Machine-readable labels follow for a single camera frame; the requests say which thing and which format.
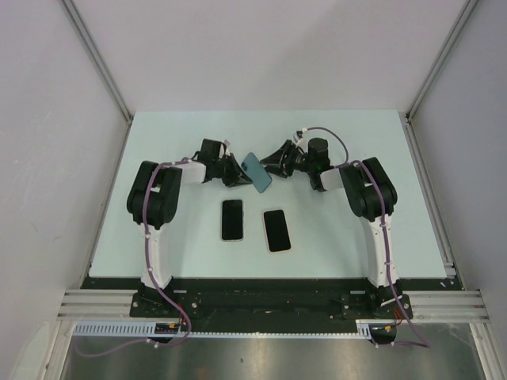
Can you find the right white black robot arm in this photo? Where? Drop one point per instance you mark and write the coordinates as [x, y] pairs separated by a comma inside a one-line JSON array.
[[371, 196]]

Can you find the teal blue phone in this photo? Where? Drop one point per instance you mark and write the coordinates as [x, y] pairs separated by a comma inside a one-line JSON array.
[[252, 167]]

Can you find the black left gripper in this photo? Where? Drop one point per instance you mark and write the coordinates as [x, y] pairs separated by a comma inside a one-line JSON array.
[[233, 181]]

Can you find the beige phone case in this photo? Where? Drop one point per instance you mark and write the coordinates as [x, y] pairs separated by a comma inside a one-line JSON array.
[[277, 251]]

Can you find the clear magsafe phone case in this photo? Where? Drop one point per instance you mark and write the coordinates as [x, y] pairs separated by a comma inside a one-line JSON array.
[[232, 240]]

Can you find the black phone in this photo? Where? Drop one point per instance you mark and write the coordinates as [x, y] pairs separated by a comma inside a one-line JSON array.
[[277, 230]]

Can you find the black phone screen up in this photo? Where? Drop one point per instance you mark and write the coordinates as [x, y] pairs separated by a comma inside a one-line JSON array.
[[232, 219]]

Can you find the right aluminium corner post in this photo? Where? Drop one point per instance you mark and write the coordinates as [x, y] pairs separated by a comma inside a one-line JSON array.
[[442, 57]]

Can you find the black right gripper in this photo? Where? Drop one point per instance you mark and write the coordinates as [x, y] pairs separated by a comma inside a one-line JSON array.
[[279, 165]]

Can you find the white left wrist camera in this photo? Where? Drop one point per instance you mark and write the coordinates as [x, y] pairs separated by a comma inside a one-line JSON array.
[[226, 151]]

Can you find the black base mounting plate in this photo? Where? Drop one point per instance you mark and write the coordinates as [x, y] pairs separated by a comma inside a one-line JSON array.
[[273, 305]]

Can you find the white slotted cable duct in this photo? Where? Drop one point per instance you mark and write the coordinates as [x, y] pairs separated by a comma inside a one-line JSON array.
[[352, 330]]

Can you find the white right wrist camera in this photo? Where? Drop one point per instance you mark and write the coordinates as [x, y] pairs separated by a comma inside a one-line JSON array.
[[300, 137]]

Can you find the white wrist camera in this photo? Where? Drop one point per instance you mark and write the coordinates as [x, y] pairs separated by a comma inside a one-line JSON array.
[[300, 137], [226, 151]]

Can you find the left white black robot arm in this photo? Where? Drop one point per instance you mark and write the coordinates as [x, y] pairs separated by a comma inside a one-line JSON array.
[[153, 199]]

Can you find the aluminium frame rail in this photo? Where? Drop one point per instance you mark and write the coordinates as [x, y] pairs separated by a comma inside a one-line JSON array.
[[448, 307], [96, 305]]

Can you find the aluminium frame rail left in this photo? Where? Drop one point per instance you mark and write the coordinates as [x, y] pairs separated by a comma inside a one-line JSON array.
[[96, 305]]

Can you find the left aluminium corner post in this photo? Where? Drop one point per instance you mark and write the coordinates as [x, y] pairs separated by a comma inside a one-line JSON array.
[[91, 48]]

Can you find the aluminium frame rail front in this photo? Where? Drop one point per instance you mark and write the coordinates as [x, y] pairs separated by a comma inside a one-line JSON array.
[[448, 307]]

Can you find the aluminium corner post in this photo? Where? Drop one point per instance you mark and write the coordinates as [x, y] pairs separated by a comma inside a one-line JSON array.
[[91, 48], [442, 57]]

